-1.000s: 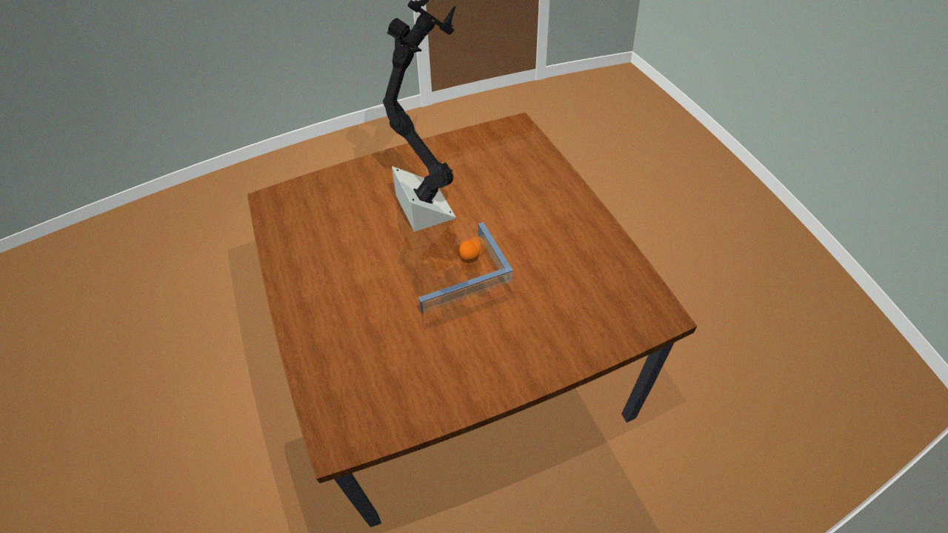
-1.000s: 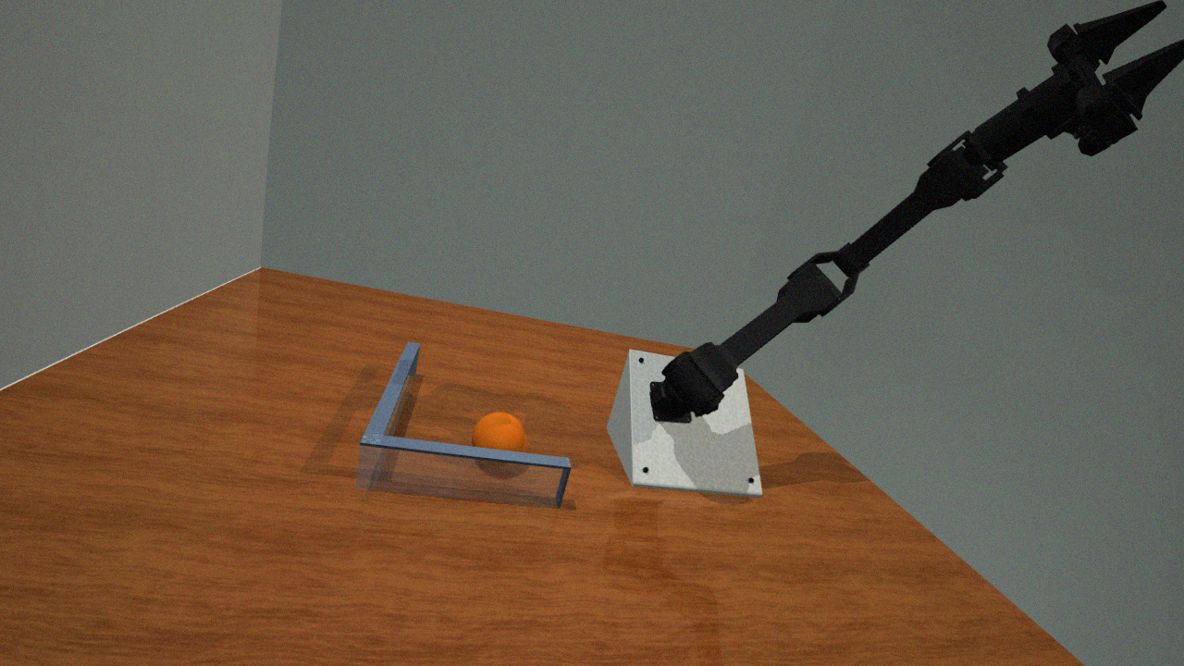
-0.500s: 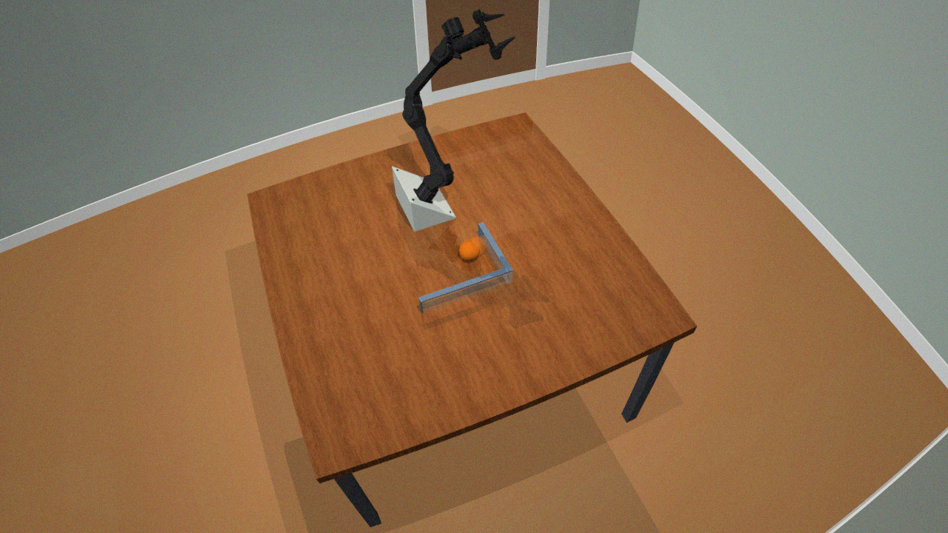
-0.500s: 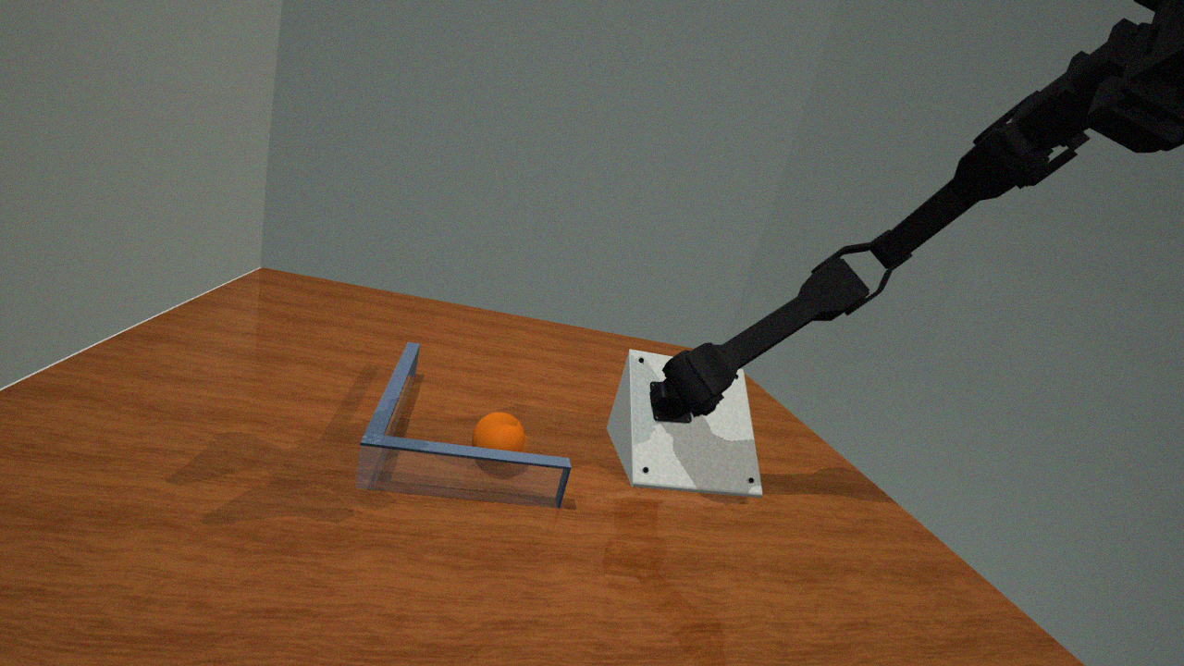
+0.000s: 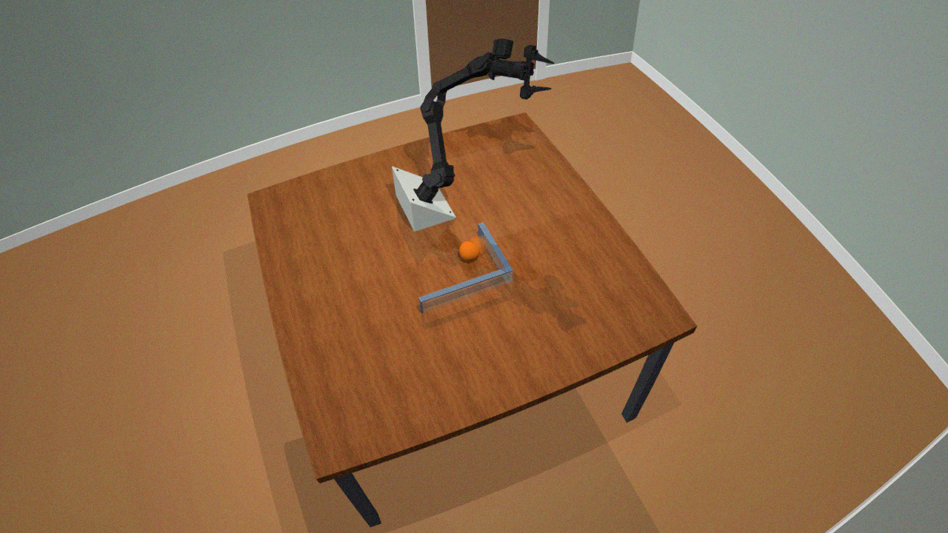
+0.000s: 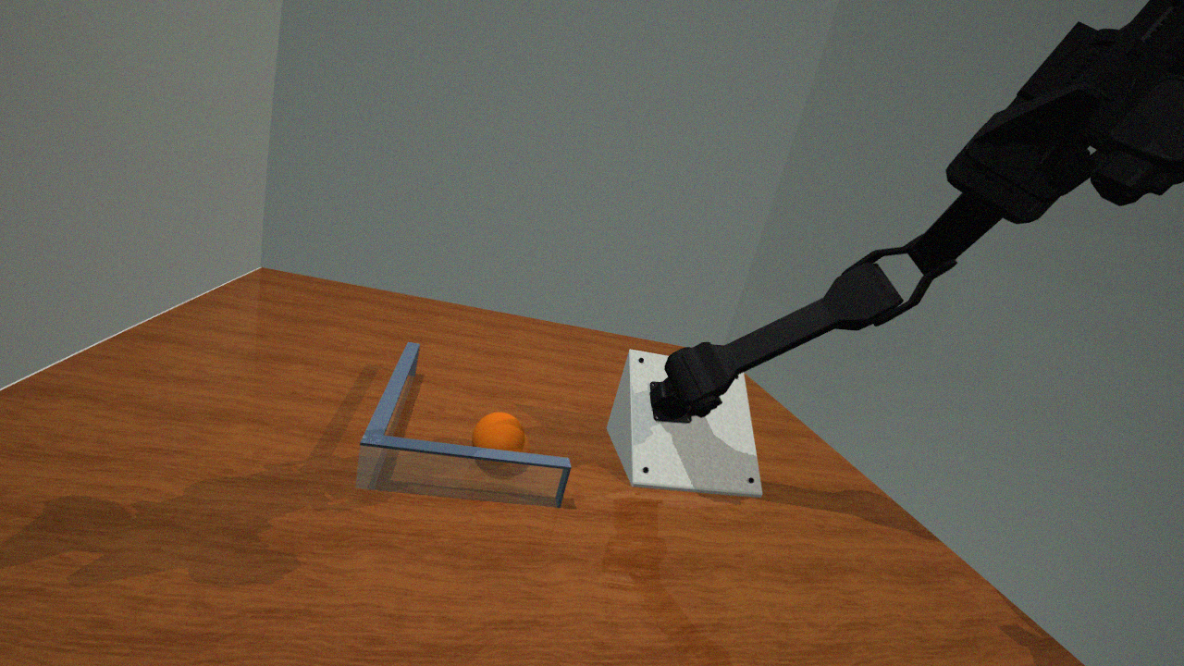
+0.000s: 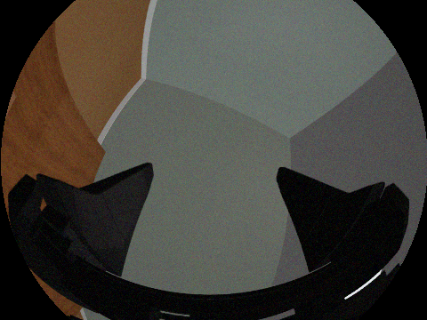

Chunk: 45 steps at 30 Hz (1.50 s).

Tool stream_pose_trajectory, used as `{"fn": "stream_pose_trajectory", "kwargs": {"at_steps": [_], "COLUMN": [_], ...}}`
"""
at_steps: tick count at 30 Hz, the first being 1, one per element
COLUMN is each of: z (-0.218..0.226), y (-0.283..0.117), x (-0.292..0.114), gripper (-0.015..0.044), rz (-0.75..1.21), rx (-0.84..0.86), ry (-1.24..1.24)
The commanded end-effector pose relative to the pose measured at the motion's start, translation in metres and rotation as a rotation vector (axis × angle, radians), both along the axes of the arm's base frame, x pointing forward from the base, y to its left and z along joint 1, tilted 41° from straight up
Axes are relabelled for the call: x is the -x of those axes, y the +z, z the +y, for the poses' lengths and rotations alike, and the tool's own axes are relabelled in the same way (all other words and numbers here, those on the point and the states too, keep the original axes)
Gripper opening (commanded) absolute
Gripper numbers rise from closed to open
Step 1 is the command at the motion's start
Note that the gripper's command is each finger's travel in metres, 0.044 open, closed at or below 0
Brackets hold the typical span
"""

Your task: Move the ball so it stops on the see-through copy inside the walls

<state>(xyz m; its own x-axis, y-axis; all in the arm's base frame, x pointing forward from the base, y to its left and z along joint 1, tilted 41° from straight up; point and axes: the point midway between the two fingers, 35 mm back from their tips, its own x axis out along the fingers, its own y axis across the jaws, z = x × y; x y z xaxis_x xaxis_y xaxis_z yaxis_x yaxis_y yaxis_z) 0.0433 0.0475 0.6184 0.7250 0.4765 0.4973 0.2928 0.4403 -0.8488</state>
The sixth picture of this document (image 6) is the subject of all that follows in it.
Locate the clear low corner walls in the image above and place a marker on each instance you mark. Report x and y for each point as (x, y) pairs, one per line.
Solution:
(422, 473)

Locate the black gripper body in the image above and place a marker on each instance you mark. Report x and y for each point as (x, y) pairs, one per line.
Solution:
(1118, 63)

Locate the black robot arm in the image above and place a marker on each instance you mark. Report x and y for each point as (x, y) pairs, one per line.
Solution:
(1143, 153)

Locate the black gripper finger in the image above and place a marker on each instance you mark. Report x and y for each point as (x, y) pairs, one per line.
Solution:
(1050, 126)

